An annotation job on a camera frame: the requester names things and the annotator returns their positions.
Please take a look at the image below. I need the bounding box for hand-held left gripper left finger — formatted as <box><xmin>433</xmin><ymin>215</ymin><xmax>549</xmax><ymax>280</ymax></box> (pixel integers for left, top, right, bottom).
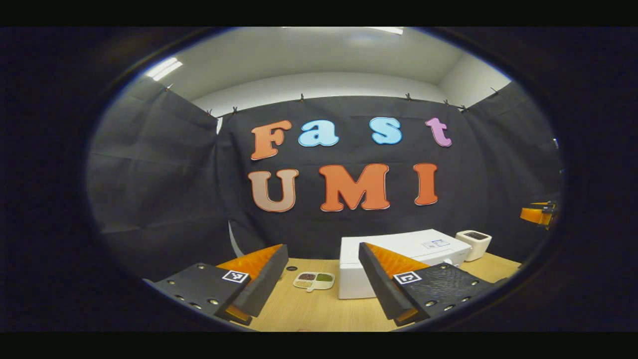
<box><xmin>144</xmin><ymin>243</ymin><xmax>290</xmax><ymax>326</ymax></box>

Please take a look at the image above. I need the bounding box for white divided grain tray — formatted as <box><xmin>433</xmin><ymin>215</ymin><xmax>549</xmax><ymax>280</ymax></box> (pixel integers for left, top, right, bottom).
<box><xmin>293</xmin><ymin>271</ymin><xmax>335</xmax><ymax>293</ymax></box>

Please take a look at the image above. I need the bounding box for white toaster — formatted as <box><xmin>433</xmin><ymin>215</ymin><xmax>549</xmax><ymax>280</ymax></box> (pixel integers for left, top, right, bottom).
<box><xmin>455</xmin><ymin>230</ymin><xmax>492</xmax><ymax>262</ymax></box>

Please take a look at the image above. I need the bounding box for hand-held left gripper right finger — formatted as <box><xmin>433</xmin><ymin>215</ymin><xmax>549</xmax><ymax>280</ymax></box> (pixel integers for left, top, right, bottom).
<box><xmin>358</xmin><ymin>242</ymin><xmax>499</xmax><ymax>327</ymax></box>

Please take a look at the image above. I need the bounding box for white microwave oven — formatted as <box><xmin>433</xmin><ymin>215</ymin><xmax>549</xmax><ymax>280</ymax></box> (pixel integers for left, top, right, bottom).
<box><xmin>339</xmin><ymin>229</ymin><xmax>472</xmax><ymax>300</ymax></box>

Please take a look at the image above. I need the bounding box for black backdrop cloth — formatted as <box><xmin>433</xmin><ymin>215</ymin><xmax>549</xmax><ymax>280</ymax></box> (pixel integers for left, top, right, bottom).
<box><xmin>86</xmin><ymin>75</ymin><xmax>564</xmax><ymax>282</ymax></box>

